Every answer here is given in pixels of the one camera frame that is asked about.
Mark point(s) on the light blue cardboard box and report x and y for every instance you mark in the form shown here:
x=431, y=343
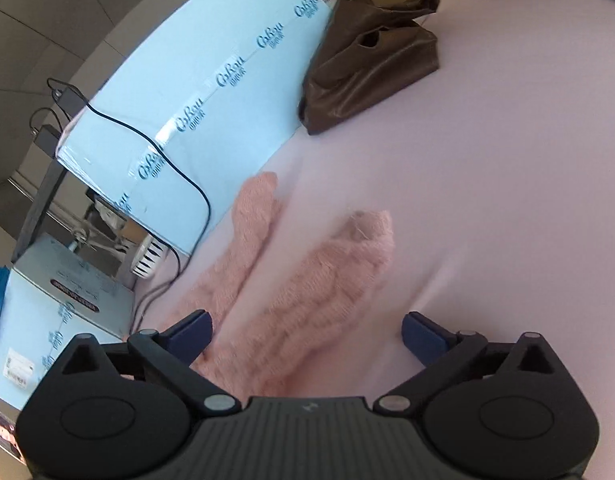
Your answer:
x=198, y=108
x=52, y=295

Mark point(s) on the pink knitted sweater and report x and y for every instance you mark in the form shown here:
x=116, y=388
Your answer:
x=326, y=296

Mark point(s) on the right light blue cardboard box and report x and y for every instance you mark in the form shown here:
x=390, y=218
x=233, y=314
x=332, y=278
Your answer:
x=198, y=108

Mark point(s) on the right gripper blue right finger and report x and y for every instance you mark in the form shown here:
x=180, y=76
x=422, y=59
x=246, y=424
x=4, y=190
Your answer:
x=433, y=344

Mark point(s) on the brown leather bag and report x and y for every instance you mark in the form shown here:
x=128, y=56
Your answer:
x=367, y=54

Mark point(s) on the white striped ceramic bowl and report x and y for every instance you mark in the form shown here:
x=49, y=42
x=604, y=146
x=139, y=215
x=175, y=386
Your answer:
x=148, y=257

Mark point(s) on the left light blue cardboard box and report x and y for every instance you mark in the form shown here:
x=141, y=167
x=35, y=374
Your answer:
x=52, y=295

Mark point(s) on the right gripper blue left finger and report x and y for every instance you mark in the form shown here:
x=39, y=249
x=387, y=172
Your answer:
x=178, y=345

